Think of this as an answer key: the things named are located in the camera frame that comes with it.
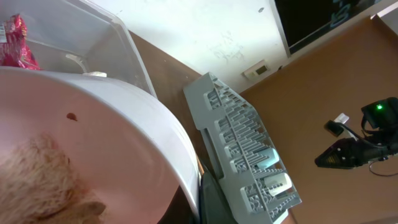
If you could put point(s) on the rice and food scraps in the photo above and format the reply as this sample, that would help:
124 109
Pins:
40 185

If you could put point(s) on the white tissue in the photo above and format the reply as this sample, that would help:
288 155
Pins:
95 74

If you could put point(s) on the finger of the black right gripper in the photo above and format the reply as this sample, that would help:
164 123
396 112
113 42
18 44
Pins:
343 154

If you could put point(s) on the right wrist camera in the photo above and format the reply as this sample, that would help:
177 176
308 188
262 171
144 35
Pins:
335 127

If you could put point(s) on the white wall socket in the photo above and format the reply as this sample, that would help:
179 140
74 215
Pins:
256 70

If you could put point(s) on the red snack wrapper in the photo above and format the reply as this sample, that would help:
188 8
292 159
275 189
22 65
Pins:
15 51

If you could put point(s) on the pink bowl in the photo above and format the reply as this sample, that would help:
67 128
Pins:
124 143

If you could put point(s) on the white cup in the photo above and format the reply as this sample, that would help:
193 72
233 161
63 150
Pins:
278 183

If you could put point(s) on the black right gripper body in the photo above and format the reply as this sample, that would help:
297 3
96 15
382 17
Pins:
363 151

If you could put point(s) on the grey dishwasher rack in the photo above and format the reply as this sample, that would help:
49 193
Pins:
234 135

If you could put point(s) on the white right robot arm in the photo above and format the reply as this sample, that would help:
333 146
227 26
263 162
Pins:
379 126

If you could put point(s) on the blue cup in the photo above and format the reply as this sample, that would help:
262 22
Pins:
272 158

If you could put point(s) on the clear plastic bin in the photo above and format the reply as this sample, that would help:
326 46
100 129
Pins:
75 36

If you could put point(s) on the round black tray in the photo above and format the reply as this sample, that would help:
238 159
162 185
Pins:
214 207

